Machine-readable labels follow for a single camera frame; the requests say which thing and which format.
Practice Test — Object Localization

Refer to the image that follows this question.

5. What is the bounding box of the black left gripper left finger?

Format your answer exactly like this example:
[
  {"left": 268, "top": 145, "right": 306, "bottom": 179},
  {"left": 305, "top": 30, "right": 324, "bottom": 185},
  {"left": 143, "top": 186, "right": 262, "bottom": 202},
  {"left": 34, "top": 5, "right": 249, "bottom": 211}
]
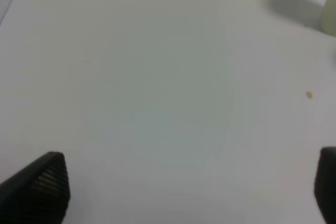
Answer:
[{"left": 1, "top": 152, "right": 70, "bottom": 224}]

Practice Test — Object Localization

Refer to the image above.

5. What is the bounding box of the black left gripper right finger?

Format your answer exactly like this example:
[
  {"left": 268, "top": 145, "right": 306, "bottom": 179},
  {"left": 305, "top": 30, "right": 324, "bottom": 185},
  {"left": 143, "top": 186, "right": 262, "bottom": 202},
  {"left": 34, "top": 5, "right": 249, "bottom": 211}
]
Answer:
[{"left": 314, "top": 146, "right": 335, "bottom": 224}]

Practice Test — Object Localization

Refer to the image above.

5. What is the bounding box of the pale green plastic cup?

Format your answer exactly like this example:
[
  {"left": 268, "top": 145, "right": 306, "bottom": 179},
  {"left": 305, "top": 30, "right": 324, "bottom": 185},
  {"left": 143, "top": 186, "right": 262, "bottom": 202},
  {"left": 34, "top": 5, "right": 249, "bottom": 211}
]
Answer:
[{"left": 320, "top": 0, "right": 335, "bottom": 37}]

